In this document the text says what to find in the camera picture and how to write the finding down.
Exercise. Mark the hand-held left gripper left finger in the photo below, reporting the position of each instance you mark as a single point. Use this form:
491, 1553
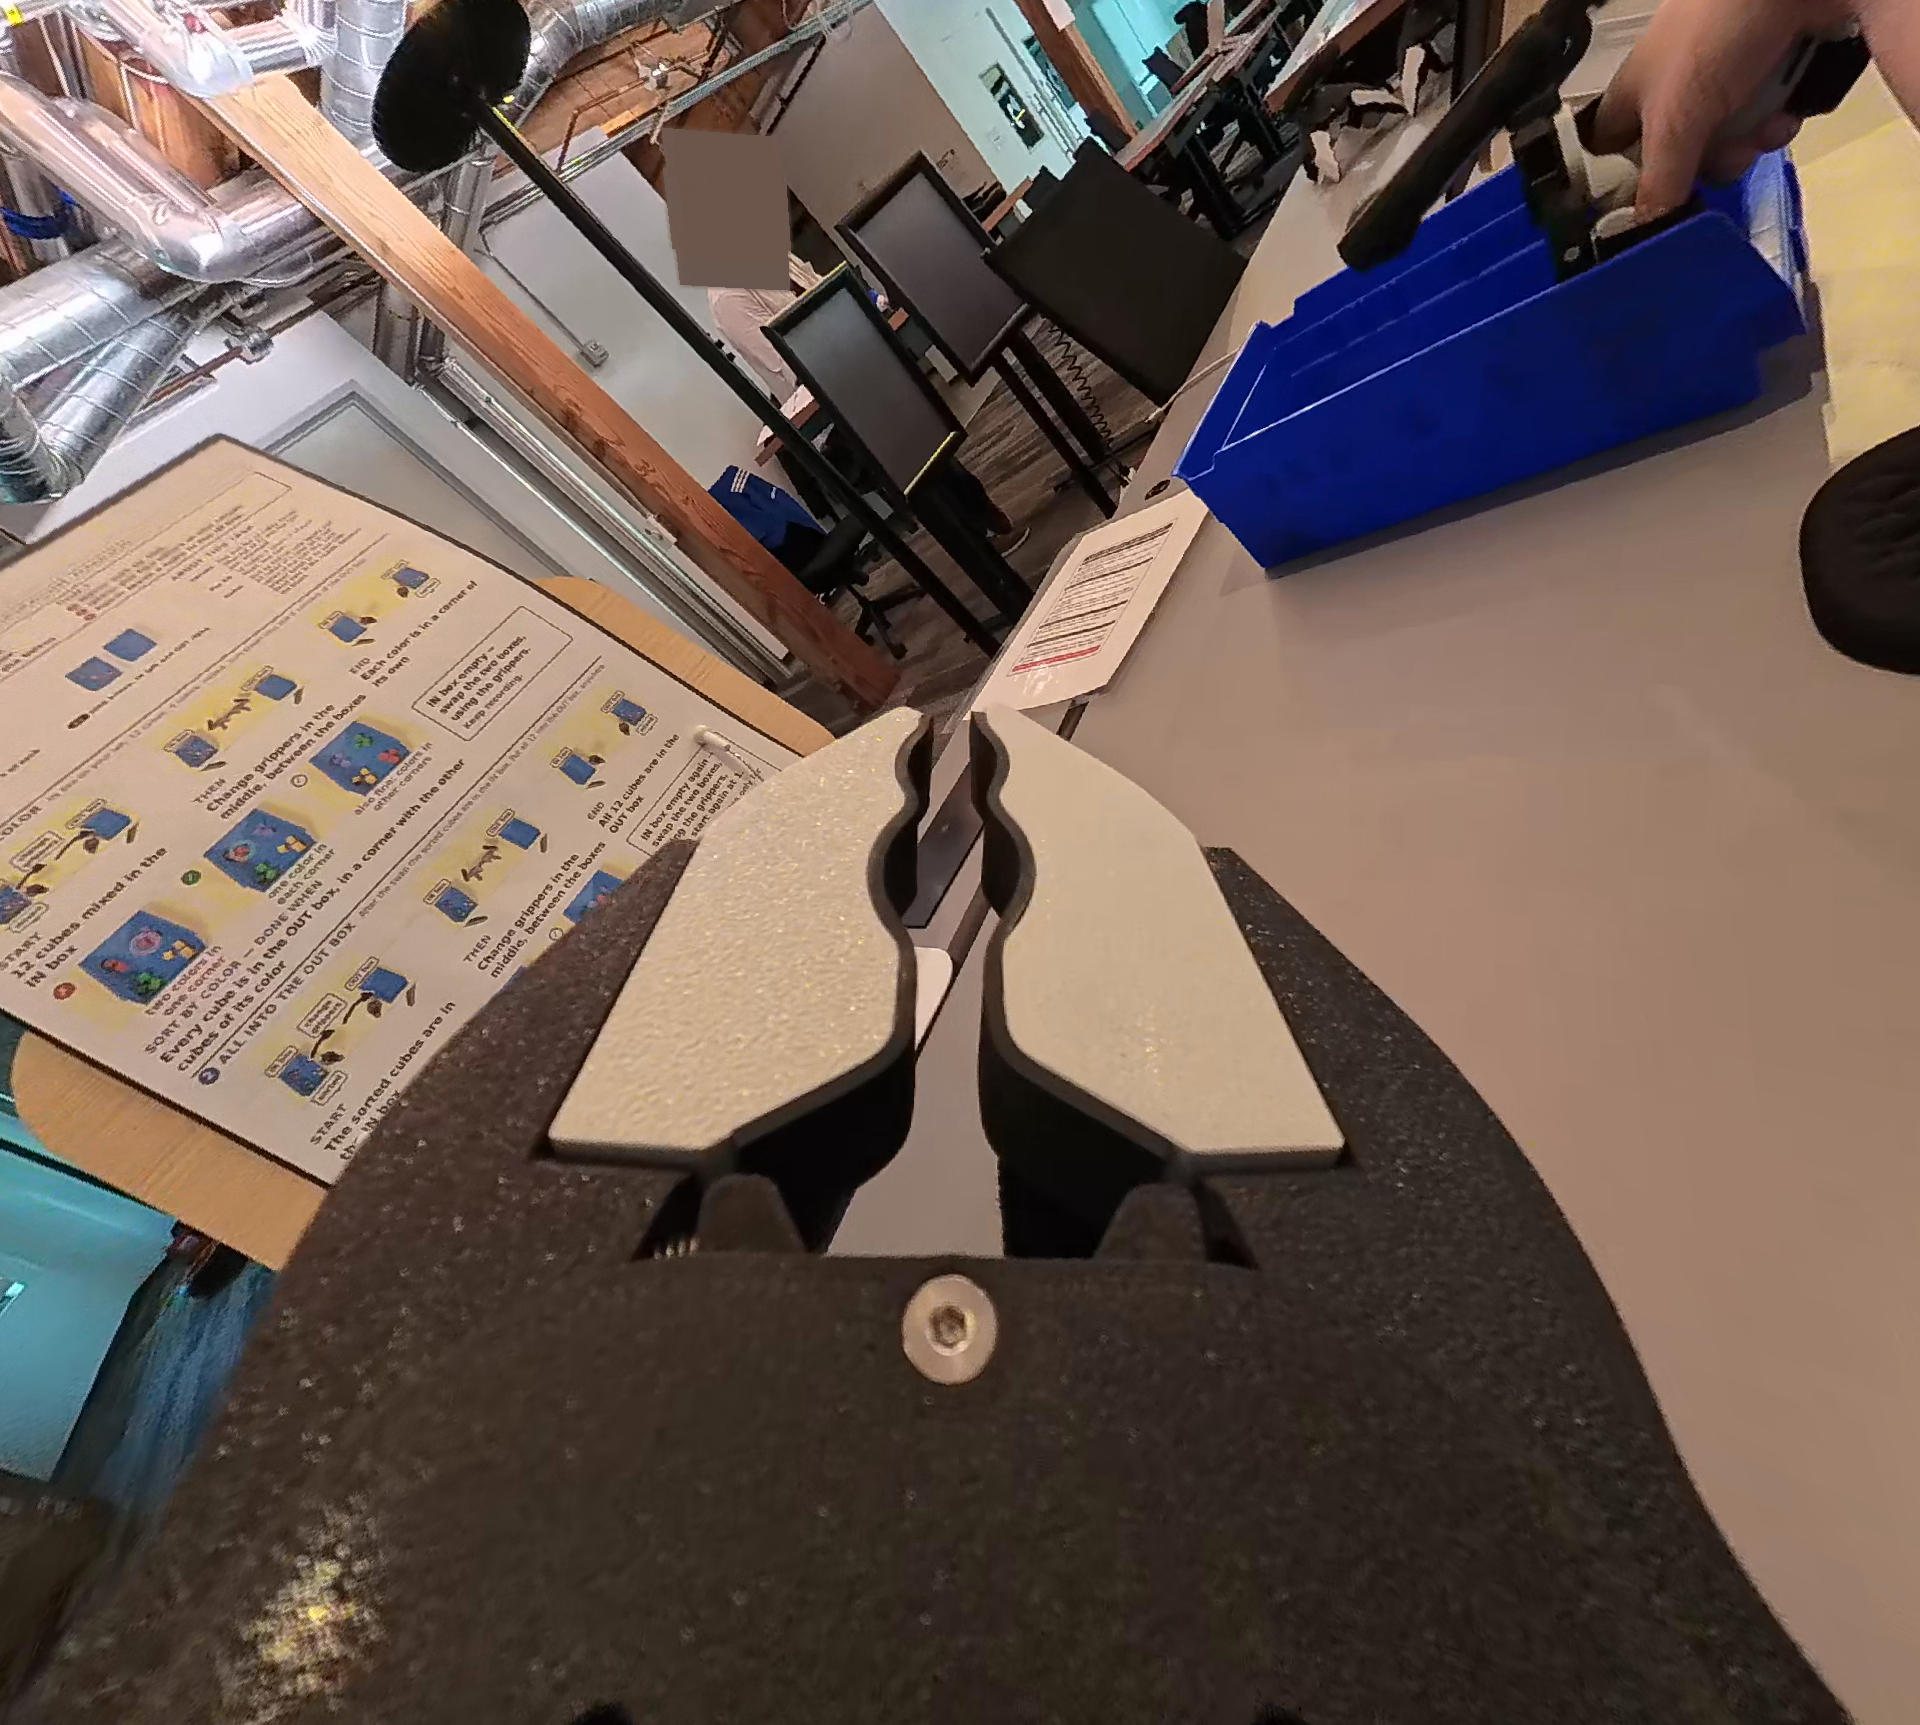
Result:
734, 975

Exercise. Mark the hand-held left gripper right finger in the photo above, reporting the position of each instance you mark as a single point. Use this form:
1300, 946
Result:
1154, 975

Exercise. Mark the blue plastic bin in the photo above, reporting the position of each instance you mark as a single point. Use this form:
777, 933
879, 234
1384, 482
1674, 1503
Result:
1424, 435

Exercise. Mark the person's right hand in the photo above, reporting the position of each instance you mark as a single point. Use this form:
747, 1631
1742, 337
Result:
1711, 90

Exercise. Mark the paper in plastic sleeve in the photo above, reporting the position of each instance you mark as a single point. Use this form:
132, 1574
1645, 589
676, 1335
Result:
1102, 600

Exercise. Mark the black computer monitor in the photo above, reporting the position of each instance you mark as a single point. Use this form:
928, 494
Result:
863, 382
930, 255
1110, 271

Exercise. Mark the black office chair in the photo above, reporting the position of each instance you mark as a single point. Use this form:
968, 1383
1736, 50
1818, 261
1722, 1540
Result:
841, 554

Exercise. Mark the instruction sheet on black board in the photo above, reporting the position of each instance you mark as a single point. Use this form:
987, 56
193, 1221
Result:
374, 704

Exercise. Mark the blue jacket white stripes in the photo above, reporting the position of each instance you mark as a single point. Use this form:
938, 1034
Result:
758, 525

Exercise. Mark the black background desk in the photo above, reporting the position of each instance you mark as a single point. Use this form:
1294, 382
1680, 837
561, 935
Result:
1095, 473

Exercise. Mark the instruction sheet on wooden stand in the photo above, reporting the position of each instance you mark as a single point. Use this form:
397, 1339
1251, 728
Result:
151, 1154

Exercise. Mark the black round disc on pole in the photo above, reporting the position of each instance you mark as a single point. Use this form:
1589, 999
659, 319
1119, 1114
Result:
450, 74

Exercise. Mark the silver ventilation duct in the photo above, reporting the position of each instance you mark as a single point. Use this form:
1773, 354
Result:
90, 315

